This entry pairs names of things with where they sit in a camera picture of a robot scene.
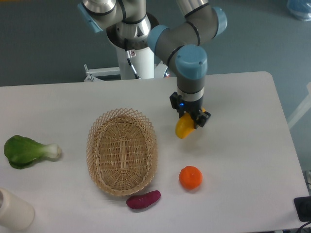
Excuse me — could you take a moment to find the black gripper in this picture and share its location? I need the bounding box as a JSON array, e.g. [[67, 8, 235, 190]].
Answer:
[[169, 92, 211, 128]]

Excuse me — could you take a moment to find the yellow mango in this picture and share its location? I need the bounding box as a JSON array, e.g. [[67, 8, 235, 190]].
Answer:
[[175, 112, 197, 139]]

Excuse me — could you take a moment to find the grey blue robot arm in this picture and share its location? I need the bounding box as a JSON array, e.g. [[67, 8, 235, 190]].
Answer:
[[78, 0, 227, 128]]

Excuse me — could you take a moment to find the orange tangerine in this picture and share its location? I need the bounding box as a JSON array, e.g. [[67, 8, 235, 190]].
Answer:
[[179, 166, 203, 190]]

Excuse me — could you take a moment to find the woven wicker basket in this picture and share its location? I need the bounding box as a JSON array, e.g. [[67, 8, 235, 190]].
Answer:
[[86, 108, 158, 196]]

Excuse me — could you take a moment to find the purple sweet potato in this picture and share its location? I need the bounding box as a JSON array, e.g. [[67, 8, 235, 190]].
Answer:
[[126, 190, 161, 209]]

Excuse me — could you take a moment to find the black device at edge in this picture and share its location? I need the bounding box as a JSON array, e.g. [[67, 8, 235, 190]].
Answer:
[[294, 196, 311, 222]]

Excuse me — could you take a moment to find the green bok choy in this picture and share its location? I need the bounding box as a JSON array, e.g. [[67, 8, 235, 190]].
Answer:
[[4, 135, 62, 169]]

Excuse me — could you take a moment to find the cream cylindrical bottle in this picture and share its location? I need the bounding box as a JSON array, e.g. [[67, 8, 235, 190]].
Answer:
[[0, 188, 35, 231]]

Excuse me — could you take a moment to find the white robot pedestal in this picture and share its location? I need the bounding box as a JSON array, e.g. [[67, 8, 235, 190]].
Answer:
[[84, 13, 170, 82]]

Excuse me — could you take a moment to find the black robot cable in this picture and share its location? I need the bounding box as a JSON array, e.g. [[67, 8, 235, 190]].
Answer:
[[123, 38, 141, 80]]

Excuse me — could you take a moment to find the white frame leg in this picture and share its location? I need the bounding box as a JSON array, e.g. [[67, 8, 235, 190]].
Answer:
[[287, 83, 311, 129]]

